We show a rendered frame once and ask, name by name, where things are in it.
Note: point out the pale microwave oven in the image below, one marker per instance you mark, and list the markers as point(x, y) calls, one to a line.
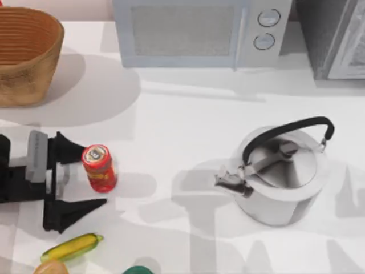
point(285, 28)

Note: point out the red can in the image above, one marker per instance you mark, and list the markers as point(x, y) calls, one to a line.
point(99, 171)

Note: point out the woven brown basket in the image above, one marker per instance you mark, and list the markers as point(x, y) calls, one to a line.
point(25, 77)

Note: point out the green round object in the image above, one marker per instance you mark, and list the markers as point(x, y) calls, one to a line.
point(138, 270)

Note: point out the microwave oven door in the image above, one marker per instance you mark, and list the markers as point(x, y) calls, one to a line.
point(182, 31)

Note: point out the yellow and green banana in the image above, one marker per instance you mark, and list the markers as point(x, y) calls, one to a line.
point(72, 246)

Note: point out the round microwave knob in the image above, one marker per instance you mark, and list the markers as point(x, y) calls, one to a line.
point(264, 41)
point(269, 17)

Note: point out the orange bread roll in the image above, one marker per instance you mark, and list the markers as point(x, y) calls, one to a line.
point(51, 268)

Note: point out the pale grey cabinet door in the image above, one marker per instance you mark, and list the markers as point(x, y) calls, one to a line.
point(350, 42)

